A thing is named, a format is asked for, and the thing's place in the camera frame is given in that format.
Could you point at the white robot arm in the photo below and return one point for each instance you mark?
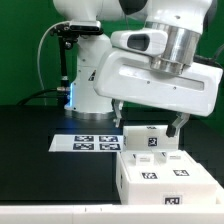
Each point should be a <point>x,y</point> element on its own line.
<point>182,20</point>

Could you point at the white cabinet door panel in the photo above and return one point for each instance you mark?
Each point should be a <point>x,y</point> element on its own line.
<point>133,167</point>

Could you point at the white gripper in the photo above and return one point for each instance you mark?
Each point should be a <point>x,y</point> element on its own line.
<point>127,76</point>

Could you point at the white cabinet top block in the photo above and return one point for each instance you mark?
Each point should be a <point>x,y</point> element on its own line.
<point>148,138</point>

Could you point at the white cabinet body box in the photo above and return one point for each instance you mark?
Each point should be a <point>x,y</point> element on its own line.
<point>169,193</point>

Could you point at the white marker sheet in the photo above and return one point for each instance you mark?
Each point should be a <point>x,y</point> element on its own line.
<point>86,143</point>

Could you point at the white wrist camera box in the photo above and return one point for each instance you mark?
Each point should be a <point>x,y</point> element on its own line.
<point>146,41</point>

